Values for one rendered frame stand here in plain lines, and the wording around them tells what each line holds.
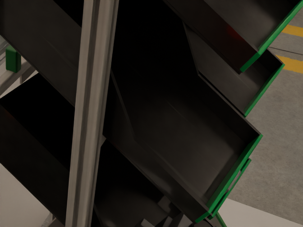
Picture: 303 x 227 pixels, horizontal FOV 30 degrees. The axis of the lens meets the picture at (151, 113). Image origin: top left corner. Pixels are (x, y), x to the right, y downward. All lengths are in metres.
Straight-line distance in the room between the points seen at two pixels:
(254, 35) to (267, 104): 2.64
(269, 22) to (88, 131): 0.17
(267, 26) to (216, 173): 0.16
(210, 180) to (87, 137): 0.13
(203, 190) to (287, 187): 2.11
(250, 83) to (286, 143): 2.19
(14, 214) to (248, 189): 1.56
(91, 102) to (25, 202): 0.73
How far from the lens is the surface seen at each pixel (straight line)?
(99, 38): 0.41
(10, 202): 1.16
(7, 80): 0.70
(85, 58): 0.42
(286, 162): 2.75
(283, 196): 2.58
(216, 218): 0.90
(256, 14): 0.46
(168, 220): 0.64
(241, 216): 1.21
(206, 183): 0.53
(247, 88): 0.67
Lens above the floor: 1.72
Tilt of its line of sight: 38 degrees down
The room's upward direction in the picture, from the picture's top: 11 degrees clockwise
